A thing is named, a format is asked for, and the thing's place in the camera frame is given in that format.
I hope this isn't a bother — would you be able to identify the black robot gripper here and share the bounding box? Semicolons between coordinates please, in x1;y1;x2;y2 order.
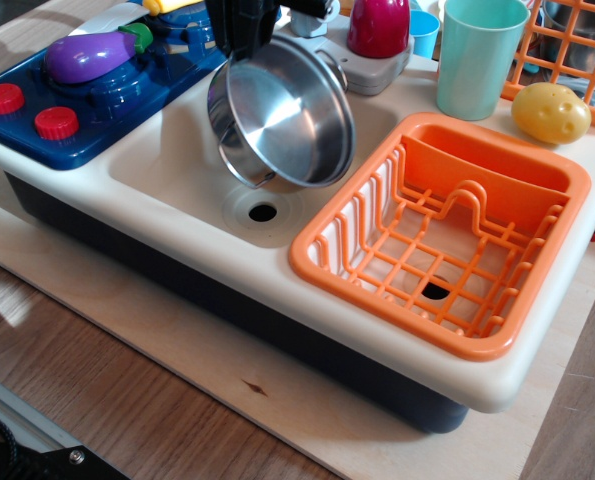
205;0;329;60

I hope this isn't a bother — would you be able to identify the stainless steel pan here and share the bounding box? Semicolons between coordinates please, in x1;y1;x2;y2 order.
207;34;356;189

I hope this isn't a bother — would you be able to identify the orange plastic drying rack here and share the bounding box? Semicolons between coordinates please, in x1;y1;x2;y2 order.
289;113;591;361

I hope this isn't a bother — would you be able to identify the orange plastic grid rack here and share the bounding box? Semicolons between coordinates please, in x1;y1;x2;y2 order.
502;1;595;126

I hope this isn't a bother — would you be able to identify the yellow toy piece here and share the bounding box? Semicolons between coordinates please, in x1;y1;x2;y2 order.
141;0;202;16

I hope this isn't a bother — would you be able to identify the magenta plastic cup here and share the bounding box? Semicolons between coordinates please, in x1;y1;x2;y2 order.
347;0;410;59

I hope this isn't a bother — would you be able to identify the grey toy faucet base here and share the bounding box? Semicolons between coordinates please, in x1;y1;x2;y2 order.
286;0;415;97

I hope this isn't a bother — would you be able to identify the purple toy eggplant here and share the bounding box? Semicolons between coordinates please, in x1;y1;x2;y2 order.
44;23;154;85

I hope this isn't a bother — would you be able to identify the small blue plastic cup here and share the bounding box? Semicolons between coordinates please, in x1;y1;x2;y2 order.
410;9;440;58

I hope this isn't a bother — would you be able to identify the red stove knob right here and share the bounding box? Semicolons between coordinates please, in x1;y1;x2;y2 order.
34;106;80;141

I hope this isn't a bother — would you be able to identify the red stove knob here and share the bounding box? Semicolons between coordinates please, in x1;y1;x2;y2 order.
0;83;25;115
34;106;80;141

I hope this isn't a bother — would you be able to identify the blue toy stove top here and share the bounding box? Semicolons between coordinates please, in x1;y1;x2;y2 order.
0;1;224;170

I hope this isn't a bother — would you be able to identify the mint green plastic cup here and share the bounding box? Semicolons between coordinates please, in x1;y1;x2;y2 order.
436;0;530;121

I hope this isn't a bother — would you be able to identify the red stove knob left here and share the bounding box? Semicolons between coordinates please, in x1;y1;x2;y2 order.
0;83;25;115

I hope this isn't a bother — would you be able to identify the yellow toy potato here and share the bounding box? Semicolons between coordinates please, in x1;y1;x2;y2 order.
511;82;592;145

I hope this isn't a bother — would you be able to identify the light wooden base board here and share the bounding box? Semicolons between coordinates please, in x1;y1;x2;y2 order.
0;199;595;480

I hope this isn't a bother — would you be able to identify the black bracket with screw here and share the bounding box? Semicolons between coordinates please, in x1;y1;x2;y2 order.
0;420;127;480

